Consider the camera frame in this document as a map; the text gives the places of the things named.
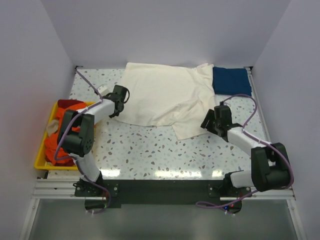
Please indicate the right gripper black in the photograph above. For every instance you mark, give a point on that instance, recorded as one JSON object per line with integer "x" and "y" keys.
{"x": 210, "y": 116}

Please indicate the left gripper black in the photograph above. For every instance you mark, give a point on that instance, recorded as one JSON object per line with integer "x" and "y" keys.
{"x": 112, "y": 115}

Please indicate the cream white t shirt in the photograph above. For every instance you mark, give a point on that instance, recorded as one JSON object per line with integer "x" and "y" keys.
{"x": 163, "y": 95}

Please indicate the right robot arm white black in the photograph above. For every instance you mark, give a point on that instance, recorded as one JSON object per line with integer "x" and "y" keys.
{"x": 270, "y": 168}

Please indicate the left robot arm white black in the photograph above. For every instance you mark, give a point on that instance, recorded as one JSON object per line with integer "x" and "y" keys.
{"x": 76, "y": 134}

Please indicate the folded blue t shirt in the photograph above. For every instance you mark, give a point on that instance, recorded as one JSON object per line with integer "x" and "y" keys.
{"x": 231, "y": 81}

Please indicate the dark red t shirt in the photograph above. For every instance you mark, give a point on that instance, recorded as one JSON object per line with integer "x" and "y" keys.
{"x": 66, "y": 103}

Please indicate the orange t shirt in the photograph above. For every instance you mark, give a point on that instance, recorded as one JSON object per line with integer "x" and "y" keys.
{"x": 50, "y": 143}

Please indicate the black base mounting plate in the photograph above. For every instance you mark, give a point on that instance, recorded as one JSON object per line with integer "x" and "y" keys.
{"x": 156, "y": 192}

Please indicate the yellow plastic bin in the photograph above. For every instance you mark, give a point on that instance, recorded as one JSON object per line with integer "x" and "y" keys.
{"x": 40, "y": 161}

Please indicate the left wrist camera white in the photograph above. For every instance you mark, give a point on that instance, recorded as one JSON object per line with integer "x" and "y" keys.
{"x": 103, "y": 90}

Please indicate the aluminium frame rail front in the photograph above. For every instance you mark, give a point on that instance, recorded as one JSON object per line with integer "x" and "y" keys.
{"x": 64, "y": 189}

